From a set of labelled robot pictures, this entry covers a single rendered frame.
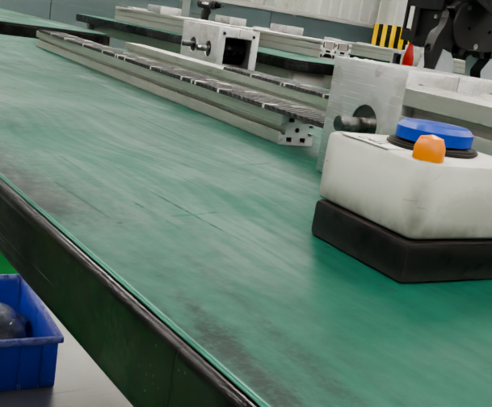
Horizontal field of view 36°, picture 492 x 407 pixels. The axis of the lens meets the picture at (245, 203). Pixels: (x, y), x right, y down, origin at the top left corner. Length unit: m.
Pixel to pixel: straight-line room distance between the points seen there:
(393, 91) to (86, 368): 1.03
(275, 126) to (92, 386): 0.79
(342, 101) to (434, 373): 0.36
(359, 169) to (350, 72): 0.22
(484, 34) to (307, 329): 0.60
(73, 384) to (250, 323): 1.14
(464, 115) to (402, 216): 0.16
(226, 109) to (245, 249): 0.48
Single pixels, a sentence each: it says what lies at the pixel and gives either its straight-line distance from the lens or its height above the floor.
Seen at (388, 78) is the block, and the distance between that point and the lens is 0.57.
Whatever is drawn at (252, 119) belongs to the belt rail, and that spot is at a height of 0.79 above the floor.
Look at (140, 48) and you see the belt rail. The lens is 1.59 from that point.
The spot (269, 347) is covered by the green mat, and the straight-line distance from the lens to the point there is 0.27.
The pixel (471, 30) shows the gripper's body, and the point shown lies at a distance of 0.84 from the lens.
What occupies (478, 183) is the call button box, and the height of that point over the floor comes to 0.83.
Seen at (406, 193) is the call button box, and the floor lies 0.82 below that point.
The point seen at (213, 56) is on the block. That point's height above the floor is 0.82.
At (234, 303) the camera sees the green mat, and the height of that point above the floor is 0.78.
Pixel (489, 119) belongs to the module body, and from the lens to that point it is 0.49.
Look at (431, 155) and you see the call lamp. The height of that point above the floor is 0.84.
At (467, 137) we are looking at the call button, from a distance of 0.40.
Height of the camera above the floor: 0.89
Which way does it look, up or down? 13 degrees down
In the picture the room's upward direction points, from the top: 9 degrees clockwise
